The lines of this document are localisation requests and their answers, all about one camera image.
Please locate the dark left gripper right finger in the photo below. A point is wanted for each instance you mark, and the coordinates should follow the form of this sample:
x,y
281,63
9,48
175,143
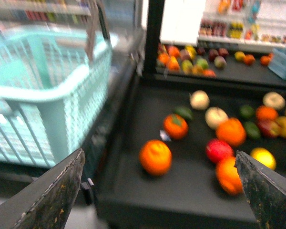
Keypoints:
x,y
265,191

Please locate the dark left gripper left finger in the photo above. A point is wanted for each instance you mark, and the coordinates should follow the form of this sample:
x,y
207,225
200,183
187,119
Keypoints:
x,y
47,202

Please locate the yellow lemon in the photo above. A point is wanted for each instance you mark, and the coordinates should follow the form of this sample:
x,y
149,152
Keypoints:
x,y
264,156

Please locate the light teal plastic basket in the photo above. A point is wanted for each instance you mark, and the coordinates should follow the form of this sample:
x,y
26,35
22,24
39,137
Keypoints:
x,y
50,92

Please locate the blue basket on far shelf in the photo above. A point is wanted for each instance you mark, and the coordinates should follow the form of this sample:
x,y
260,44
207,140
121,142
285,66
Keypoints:
x,y
278,63

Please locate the orange at front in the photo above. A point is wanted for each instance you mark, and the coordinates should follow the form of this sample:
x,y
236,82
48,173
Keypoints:
x,y
228,177

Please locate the green lime lower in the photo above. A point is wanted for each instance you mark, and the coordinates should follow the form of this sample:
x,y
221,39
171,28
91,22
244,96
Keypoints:
x,y
252,130

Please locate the green lime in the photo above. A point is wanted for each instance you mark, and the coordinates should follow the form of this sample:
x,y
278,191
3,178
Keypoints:
x,y
246,111
252,130

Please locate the red yellow apple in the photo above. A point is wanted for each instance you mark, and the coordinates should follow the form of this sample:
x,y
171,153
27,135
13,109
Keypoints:
x,y
269,128

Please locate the red pomegranate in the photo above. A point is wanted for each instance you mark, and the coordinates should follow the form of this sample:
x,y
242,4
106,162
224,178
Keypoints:
x,y
217,150

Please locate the big orange in middle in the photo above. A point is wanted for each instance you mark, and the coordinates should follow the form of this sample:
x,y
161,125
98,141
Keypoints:
x,y
232,132

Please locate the small tangerine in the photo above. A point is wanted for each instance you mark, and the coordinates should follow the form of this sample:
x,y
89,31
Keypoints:
x,y
265,112

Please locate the green lime upper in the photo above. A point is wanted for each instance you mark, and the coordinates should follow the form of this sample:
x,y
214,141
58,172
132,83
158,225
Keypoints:
x,y
246,111

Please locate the white pear right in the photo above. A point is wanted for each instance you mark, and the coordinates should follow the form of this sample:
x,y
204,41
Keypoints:
x,y
274,100

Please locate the dark green avocado left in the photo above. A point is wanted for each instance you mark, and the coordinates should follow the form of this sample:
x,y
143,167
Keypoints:
x,y
184,112

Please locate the large bumpy orange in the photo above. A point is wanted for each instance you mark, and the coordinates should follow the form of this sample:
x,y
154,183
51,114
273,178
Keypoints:
x,y
156,158

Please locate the orange persimmon with green leaf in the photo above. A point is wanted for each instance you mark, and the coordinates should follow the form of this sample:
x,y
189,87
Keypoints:
x,y
175,126

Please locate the white pear left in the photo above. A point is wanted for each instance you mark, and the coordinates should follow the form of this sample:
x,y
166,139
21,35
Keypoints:
x,y
199,100

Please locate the pile of far fruits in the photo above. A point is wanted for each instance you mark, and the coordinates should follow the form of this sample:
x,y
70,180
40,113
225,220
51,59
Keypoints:
x,y
190,60

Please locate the grey basket handle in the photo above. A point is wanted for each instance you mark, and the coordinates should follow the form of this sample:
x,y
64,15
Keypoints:
x,y
98,16

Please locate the black shelf post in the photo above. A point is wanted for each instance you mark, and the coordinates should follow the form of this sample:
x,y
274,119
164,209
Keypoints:
x,y
154,22

